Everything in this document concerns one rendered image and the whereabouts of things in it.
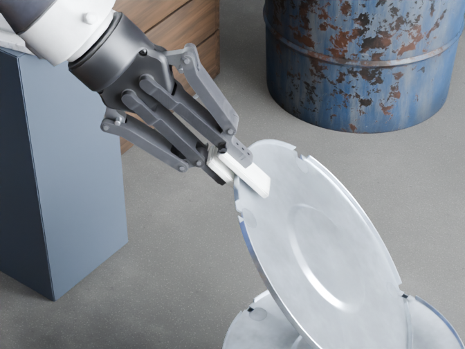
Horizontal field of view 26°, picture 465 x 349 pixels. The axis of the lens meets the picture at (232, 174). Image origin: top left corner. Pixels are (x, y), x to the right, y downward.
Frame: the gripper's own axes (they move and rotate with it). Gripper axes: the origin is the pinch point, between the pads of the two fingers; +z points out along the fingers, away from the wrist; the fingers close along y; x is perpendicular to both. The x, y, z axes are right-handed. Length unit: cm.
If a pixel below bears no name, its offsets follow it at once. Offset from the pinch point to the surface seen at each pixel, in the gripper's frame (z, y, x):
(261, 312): 20.9, -17.3, 7.8
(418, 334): 34.4, -3.5, 6.1
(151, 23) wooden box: 2, -35, 79
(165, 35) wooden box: 6, -37, 83
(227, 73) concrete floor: 26, -42, 101
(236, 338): 19.1, -19.3, 3.1
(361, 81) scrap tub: 37, -15, 81
